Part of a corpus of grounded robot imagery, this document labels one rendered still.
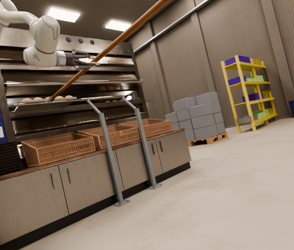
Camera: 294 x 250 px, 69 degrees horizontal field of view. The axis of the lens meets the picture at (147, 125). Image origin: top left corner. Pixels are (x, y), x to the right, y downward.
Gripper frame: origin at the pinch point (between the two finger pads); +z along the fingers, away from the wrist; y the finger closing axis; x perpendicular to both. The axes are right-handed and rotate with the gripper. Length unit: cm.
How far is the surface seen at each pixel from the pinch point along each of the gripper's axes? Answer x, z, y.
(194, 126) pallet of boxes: -207, 371, 67
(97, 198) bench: -77, 17, 105
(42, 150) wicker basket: -81, -21, 49
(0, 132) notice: -129, -43, 23
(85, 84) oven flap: -118, 51, -21
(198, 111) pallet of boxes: -186, 371, 34
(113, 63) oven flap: -127, 108, -53
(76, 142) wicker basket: -82, 11, 49
